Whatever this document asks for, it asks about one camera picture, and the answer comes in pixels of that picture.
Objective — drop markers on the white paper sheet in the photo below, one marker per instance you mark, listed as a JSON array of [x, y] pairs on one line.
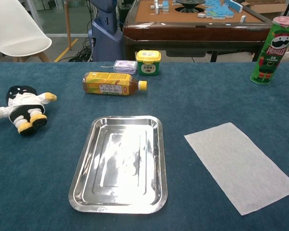
[[238, 166]]

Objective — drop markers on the brown mahjong table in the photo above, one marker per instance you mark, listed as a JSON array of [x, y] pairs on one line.
[[183, 31]]

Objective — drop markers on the black white yellow plush doll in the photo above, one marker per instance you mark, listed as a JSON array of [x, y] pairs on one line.
[[24, 103]]

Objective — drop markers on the small white plastic spoon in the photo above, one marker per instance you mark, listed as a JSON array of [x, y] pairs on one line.
[[107, 66]]

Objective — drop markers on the green Pringles can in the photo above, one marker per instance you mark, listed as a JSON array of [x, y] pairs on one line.
[[267, 62]]

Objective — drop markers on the tea bottle with yellow label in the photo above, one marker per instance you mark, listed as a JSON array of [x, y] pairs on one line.
[[106, 83]]

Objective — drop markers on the pile of blue mahjong tiles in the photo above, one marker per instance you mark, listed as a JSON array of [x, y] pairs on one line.
[[216, 10]]

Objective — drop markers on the orange wooden pole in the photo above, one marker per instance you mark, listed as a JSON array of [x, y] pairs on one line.
[[68, 24]]

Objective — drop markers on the small clear purple box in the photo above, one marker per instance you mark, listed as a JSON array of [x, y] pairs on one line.
[[125, 66]]

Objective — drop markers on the green jar with yellow lid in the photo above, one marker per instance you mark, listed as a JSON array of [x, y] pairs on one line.
[[148, 65]]

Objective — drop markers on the cluster of standing mahjong tiles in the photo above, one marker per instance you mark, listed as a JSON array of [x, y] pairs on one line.
[[160, 6]]

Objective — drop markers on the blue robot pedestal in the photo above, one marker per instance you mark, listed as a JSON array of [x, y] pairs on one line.
[[106, 36]]

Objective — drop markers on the stainless steel tray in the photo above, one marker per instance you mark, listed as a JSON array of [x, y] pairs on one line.
[[120, 168]]

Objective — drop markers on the flat white mahjong tile pair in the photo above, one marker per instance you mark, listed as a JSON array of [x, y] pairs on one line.
[[202, 15]]

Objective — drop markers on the white chair with wooden legs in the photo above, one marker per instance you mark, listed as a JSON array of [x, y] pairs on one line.
[[14, 29]]

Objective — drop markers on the cardboard box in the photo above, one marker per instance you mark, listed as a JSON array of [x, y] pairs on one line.
[[267, 7]]

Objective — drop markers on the single white mahjong tile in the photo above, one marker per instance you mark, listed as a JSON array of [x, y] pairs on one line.
[[243, 18]]

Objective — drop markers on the black mahjong table centre dial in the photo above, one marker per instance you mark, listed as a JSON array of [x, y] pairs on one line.
[[189, 6]]

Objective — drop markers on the row of blue mahjong tiles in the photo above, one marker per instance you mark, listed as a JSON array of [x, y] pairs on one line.
[[234, 5]]

